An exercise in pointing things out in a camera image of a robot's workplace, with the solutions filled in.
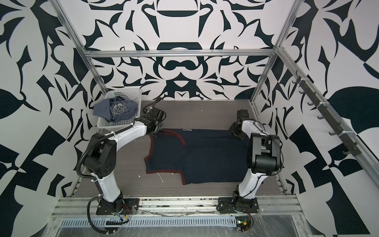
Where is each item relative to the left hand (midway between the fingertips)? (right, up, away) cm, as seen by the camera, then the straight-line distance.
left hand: (157, 123), depth 96 cm
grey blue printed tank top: (-30, +9, +9) cm, 33 cm away
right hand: (+50, -5, +2) cm, 50 cm away
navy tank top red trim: (+25, -21, -2) cm, 33 cm away
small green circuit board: (+46, -47, -24) cm, 70 cm away
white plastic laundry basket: (-21, +21, +20) cm, 35 cm away
